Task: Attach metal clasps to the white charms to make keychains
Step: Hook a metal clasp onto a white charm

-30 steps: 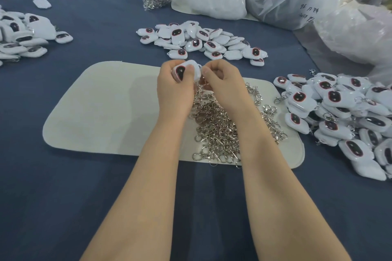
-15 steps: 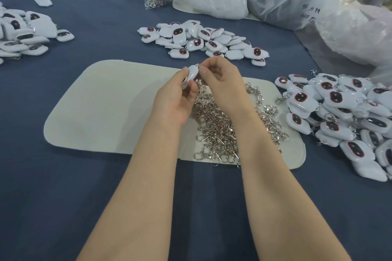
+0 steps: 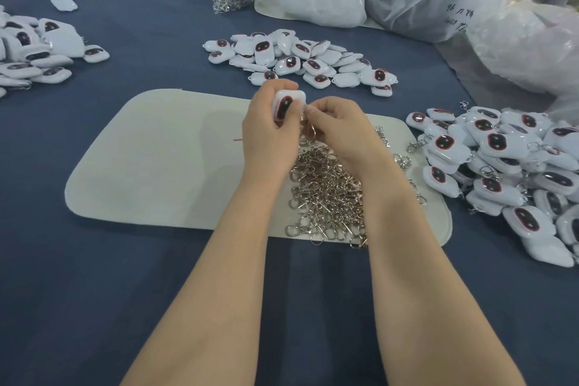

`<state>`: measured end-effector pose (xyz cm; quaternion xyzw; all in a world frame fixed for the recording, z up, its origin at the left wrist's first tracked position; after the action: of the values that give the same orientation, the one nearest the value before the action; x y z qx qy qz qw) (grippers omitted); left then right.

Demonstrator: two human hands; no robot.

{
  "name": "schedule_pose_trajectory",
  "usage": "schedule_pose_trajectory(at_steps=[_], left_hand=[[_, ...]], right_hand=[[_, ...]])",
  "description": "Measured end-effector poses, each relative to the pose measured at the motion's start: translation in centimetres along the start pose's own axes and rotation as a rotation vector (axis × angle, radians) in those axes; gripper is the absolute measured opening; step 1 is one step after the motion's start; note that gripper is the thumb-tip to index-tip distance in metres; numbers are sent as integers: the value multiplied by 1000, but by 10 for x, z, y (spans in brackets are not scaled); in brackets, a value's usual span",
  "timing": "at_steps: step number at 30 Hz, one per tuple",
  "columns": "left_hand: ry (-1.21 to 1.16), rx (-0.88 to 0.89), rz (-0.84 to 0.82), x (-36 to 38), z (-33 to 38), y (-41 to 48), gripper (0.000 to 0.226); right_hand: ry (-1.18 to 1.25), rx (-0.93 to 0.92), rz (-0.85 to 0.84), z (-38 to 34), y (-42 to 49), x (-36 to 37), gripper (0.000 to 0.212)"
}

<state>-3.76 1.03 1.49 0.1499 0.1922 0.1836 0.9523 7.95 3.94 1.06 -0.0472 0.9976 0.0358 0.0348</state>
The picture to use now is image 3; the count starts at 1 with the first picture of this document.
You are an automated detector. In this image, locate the crumpled clear plastic bag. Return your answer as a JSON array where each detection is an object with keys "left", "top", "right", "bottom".
[{"left": 466, "top": 0, "right": 579, "bottom": 122}]

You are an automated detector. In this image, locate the pile of metal clasps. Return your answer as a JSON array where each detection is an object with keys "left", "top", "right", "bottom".
[{"left": 285, "top": 123, "right": 429, "bottom": 247}]

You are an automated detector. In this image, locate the person's right hand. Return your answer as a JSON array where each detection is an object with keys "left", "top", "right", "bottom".
[{"left": 303, "top": 96, "right": 392, "bottom": 191}]

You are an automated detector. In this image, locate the cream felt work mat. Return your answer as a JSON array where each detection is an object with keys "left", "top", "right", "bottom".
[{"left": 64, "top": 89, "right": 454, "bottom": 247}]

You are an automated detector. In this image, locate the pile of finished fobs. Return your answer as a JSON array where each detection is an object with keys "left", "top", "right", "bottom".
[{"left": 404, "top": 105, "right": 579, "bottom": 269}]

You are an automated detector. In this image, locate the white fob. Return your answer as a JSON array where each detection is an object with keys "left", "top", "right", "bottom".
[{"left": 271, "top": 89, "right": 307, "bottom": 125}]

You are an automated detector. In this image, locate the person's left forearm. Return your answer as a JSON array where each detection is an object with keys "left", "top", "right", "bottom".
[{"left": 119, "top": 177, "right": 289, "bottom": 386}]

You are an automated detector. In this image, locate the person's left hand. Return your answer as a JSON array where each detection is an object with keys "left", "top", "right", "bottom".
[{"left": 241, "top": 80, "right": 305, "bottom": 185}]

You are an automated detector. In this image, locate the person's right forearm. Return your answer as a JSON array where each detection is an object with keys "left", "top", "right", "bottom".
[{"left": 364, "top": 177, "right": 526, "bottom": 386}]

